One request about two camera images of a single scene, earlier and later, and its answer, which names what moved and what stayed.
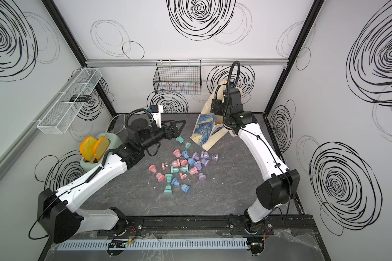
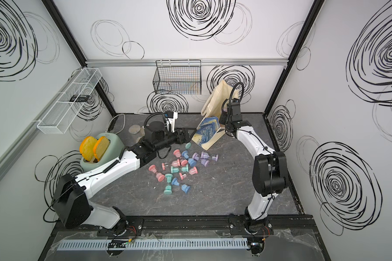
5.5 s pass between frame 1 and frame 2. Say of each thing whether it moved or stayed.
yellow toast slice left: stayed
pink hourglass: stayed
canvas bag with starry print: stayed
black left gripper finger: moved
